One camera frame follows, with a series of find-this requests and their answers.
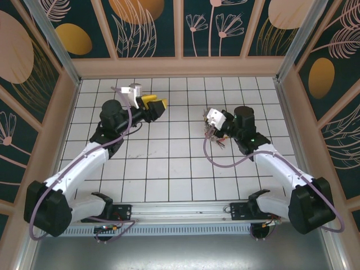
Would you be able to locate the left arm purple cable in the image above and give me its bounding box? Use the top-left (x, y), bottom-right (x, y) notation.
top-left (29, 86), bottom-right (138, 243)

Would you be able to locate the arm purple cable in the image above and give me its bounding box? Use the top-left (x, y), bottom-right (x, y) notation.
top-left (29, 86), bottom-right (138, 243)
top-left (202, 130), bottom-right (346, 242)

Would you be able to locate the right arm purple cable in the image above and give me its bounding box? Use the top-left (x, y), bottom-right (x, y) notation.
top-left (202, 130), bottom-right (346, 242)

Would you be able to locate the connector board with LEDs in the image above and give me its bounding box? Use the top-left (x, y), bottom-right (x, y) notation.
top-left (94, 224), bottom-right (119, 233)

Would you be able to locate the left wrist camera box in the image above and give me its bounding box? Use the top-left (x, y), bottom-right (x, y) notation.
top-left (116, 83), bottom-right (145, 110)

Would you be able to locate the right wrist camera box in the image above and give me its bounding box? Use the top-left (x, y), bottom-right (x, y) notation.
top-left (204, 107), bottom-right (228, 131)

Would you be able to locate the slotted grey cable duct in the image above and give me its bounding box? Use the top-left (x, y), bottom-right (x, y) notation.
top-left (63, 226), bottom-right (254, 237)

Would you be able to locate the aluminium mounting rail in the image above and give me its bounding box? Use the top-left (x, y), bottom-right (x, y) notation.
top-left (27, 198), bottom-right (333, 226)

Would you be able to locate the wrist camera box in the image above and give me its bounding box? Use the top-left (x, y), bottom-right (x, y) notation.
top-left (116, 83), bottom-right (145, 110)
top-left (204, 107), bottom-right (228, 131)

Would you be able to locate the aluminium frame post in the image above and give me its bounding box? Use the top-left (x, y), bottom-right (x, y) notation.
top-left (24, 0), bottom-right (83, 85)
top-left (274, 0), bottom-right (338, 83)

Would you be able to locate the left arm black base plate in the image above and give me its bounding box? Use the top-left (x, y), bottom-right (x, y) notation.
top-left (80, 204), bottom-right (133, 223)

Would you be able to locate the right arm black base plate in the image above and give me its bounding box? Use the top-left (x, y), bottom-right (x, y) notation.
top-left (229, 201), bottom-right (282, 222)

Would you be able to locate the grey strap keyring with rings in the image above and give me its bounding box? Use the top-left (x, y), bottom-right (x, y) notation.
top-left (201, 107), bottom-right (229, 149)

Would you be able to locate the grey metal sheet panel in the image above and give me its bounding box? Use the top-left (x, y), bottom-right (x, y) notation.
top-left (28, 235), bottom-right (337, 270)

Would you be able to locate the aluminium side rail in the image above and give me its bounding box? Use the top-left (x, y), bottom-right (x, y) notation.
top-left (273, 78), bottom-right (318, 199)

